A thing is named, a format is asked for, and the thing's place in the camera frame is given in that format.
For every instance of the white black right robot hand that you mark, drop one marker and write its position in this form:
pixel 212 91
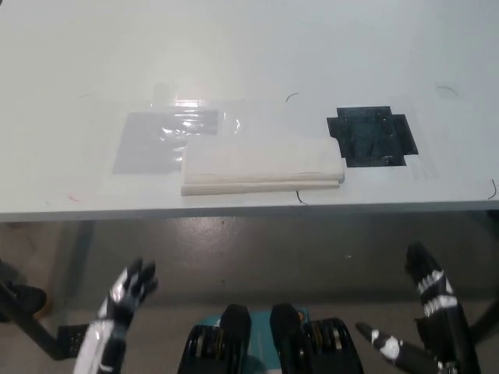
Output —
pixel 444 323

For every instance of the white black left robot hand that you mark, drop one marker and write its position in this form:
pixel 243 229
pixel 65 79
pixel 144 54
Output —
pixel 117 304

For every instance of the white napkin stack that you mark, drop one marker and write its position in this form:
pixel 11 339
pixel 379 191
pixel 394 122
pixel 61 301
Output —
pixel 261 163

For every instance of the black table foot plate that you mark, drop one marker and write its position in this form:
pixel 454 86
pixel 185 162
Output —
pixel 74 337

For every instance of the black shoe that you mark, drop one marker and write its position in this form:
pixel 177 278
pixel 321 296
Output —
pixel 25 302

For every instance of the clear plastic bag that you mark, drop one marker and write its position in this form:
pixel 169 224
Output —
pixel 148 152

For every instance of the black tape patch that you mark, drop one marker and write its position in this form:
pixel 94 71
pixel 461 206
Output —
pixel 370 136

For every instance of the clear plastic film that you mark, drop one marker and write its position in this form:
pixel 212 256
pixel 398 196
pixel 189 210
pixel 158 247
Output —
pixel 195 103

